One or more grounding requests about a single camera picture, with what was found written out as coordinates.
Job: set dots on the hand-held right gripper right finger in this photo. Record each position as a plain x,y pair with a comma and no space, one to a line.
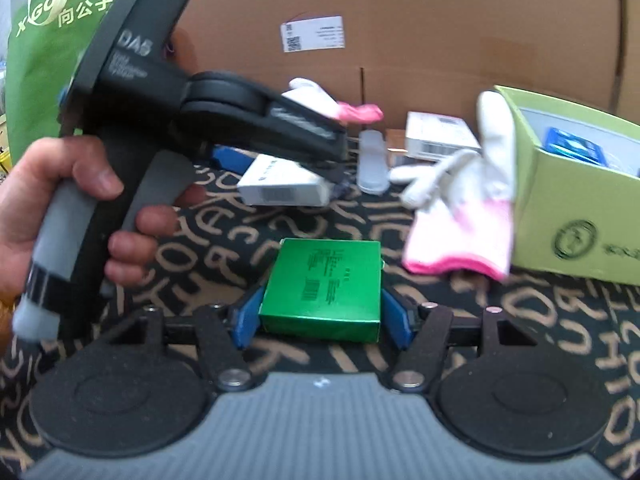
396,317

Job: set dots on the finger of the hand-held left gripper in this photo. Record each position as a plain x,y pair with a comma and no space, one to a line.
337,175
305,127

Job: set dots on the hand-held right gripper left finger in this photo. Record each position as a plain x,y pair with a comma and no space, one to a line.
247,317

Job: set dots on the white and pink glove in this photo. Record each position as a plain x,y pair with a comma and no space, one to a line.
460,230
360,111

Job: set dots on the small green box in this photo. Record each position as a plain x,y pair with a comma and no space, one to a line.
320,285

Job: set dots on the lime green storage box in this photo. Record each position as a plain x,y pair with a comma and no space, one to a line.
560,195

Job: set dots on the person's left hand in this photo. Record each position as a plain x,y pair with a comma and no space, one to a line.
30,210

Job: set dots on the translucent plastic case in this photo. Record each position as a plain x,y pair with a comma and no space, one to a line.
374,165

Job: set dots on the white box with grey barcode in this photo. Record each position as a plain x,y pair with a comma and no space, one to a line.
280,180

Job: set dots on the small brown box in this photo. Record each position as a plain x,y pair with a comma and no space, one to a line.
395,140

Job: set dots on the blue flat object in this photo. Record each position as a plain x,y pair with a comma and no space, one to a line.
232,157

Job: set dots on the green shopping bag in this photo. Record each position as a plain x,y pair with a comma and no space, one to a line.
45,60

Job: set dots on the black cloth with tan letters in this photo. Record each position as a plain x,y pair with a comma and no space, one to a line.
200,240

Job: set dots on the white shipping label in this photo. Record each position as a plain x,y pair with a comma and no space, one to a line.
312,34

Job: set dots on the white box with striped label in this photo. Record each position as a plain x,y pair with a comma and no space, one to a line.
435,135

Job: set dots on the blue packet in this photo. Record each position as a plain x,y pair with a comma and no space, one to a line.
575,145

